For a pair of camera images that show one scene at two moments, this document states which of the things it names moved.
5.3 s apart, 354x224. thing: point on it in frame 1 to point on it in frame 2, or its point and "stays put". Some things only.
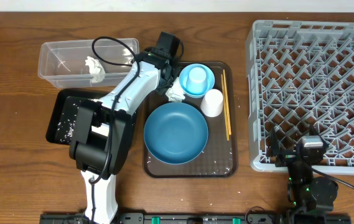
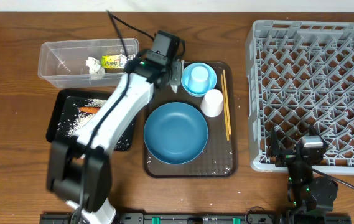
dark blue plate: x=176 y=133 stays put
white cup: x=212 y=103 stays put
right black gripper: x=292 y=157 stays put
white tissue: x=175 y=93 to x=175 y=87
